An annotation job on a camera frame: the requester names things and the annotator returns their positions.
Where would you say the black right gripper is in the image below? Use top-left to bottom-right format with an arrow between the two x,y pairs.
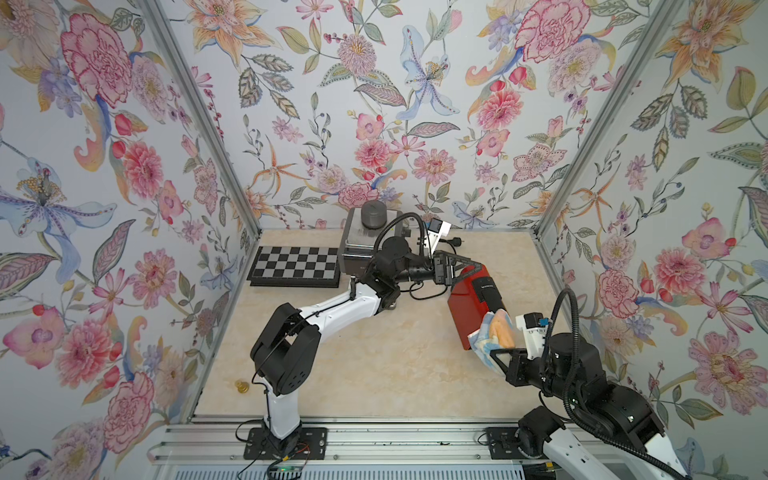
489,346 -> 581,408

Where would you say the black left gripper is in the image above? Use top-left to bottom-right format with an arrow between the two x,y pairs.
388,254 -> 474,286

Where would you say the red capsule coffee machine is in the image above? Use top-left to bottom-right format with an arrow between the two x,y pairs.
447,265 -> 505,351

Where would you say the grey steel coffee machine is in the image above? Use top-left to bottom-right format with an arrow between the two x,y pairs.
338,200 -> 410,278

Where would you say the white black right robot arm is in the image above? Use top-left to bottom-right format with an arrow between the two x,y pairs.
491,288 -> 689,479

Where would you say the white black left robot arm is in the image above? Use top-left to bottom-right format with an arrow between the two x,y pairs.
250,201 -> 483,452

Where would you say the black white checkerboard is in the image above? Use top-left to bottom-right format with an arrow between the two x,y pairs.
248,246 -> 341,288

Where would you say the small brass knob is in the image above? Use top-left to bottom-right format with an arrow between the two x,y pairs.
235,380 -> 250,394

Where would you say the black coffee machine power cable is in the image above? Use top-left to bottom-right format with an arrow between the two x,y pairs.
407,236 -> 464,301

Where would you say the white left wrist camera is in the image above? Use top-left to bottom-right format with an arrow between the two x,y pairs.
424,218 -> 451,256

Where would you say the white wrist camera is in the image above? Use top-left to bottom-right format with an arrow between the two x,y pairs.
424,218 -> 451,256
515,312 -> 550,360

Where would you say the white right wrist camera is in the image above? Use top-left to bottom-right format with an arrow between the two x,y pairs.
515,312 -> 550,360

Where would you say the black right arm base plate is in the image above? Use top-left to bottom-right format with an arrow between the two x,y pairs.
478,427 -> 530,460

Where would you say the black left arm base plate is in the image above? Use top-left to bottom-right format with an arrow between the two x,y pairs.
243,426 -> 328,461

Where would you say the aluminium front frame rail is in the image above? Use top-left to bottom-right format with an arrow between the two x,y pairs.
148,415 -> 518,467

